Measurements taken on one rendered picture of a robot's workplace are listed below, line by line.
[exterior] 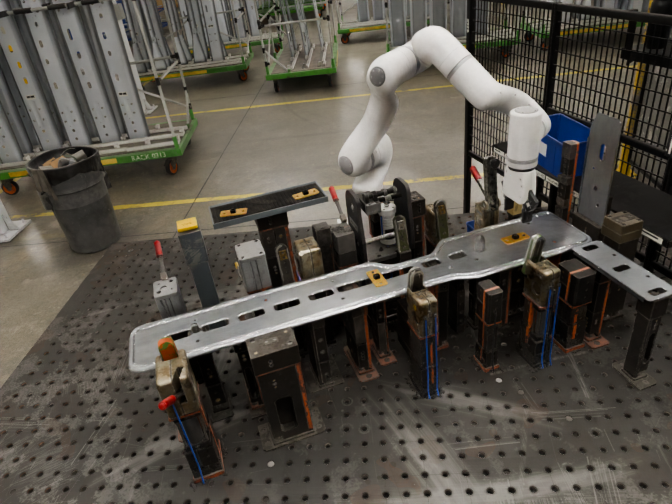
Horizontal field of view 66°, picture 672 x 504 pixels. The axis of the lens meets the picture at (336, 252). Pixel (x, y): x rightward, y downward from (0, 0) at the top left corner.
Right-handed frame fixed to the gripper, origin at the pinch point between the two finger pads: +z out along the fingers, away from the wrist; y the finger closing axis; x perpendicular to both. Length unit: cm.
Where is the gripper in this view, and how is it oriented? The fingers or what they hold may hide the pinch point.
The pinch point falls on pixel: (517, 212)
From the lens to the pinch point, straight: 166.1
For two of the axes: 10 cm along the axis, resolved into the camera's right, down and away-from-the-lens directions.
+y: 3.1, 4.8, -8.2
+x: 9.4, -2.6, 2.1
